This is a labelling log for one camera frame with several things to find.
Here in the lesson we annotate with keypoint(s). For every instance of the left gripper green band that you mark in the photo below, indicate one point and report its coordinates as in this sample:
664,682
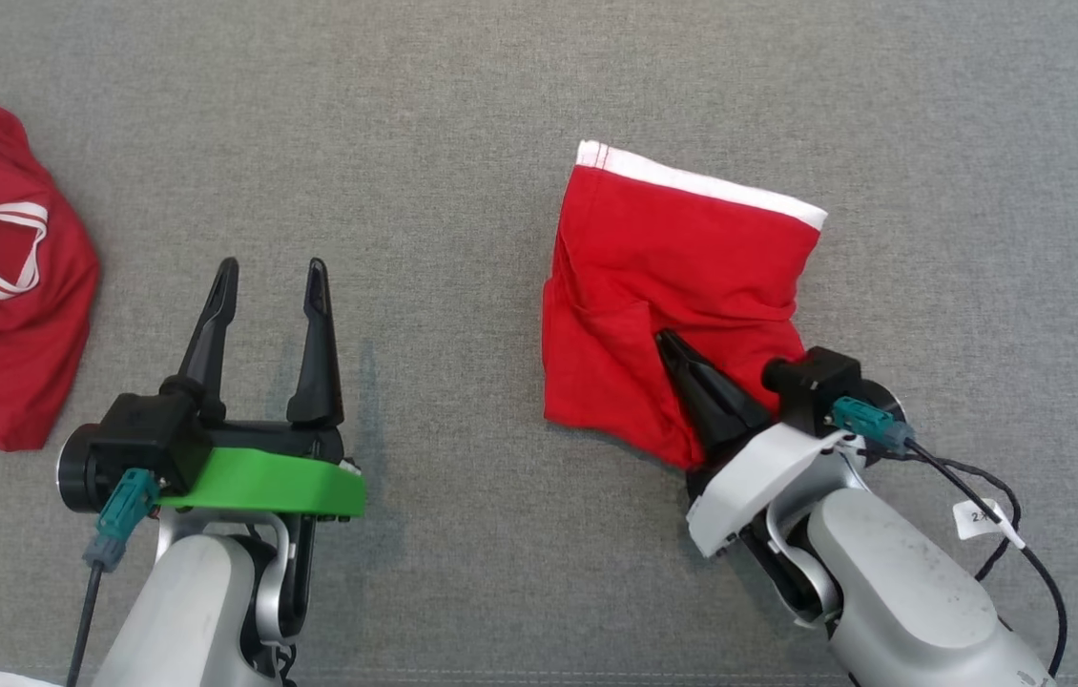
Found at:
272,482

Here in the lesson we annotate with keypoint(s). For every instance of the red jersey with white stripes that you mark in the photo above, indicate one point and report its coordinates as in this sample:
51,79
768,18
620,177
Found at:
5,343

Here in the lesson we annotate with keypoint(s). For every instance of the red shorts with white trim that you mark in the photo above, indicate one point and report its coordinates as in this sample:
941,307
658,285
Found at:
663,277

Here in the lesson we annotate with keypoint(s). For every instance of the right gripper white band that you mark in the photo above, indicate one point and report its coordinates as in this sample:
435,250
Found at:
758,477

